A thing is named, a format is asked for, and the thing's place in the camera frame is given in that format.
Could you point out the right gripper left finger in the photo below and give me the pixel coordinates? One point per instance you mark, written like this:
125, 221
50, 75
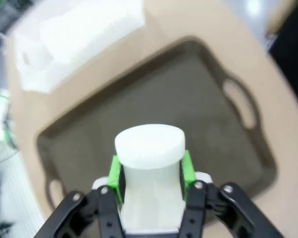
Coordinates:
106, 210

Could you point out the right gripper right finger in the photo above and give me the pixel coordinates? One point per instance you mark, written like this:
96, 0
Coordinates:
201, 210

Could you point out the translucent capped conical flask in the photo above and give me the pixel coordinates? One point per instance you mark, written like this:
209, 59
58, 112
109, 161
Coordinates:
149, 148

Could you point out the dark brown plastic tray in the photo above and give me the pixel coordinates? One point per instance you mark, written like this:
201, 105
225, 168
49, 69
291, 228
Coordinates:
164, 99

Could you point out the white perforated plastic basket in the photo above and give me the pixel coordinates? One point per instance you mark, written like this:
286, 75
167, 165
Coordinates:
89, 37

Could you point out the person in black shirt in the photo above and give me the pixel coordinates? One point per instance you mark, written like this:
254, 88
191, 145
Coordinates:
295, 49

